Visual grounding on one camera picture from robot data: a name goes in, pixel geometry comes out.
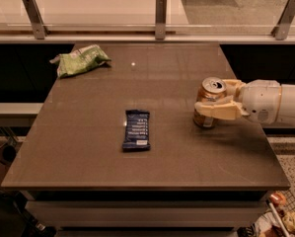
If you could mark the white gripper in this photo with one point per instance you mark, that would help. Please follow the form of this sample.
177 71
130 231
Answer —
260 99

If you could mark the orange soda can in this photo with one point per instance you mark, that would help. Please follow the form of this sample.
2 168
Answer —
211 89

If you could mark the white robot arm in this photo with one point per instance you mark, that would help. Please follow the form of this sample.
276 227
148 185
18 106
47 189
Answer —
286 111

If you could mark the green jalapeno chip bag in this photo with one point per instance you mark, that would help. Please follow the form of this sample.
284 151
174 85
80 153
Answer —
79 61

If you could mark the blue snack bar wrapper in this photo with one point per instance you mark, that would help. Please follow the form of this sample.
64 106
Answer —
136 131

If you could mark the glass railing panel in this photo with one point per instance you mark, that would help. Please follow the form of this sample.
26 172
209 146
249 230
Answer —
201 17

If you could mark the right metal railing bracket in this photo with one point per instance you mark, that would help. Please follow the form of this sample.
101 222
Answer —
282 27

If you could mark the metal railing bracket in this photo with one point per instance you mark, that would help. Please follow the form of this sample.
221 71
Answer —
282 27
160 19
39 29

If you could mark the middle metal railing bracket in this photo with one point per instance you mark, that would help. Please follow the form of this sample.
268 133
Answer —
160 19

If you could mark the wire basket with snacks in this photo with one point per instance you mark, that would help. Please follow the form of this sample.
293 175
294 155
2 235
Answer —
279 218

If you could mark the left metal railing bracket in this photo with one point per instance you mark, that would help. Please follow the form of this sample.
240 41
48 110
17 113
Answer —
39 29

